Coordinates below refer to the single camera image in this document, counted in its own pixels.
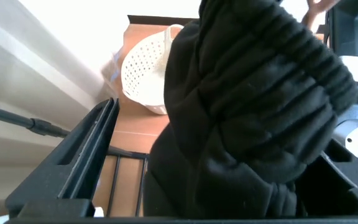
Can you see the white laundry basket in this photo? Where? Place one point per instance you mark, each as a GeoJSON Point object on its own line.
{"type": "Point", "coordinates": [141, 71]}

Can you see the black garment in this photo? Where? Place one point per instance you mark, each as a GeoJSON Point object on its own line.
{"type": "Point", "coordinates": [244, 124]}

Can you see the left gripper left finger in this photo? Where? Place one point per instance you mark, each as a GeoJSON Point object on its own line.
{"type": "Point", "coordinates": [51, 183]}

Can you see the black clothes rack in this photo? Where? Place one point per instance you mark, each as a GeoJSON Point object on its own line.
{"type": "Point", "coordinates": [42, 127]}

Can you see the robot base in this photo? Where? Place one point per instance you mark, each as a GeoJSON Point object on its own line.
{"type": "Point", "coordinates": [353, 31]}

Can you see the beige curtain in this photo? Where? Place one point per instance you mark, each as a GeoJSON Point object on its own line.
{"type": "Point", "coordinates": [11, 62]}

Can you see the person's forearm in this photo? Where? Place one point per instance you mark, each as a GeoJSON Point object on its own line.
{"type": "Point", "coordinates": [311, 21]}

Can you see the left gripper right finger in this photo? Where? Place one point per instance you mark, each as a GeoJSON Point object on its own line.
{"type": "Point", "coordinates": [337, 193]}

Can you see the person's hand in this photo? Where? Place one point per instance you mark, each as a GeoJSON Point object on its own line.
{"type": "Point", "coordinates": [320, 5]}

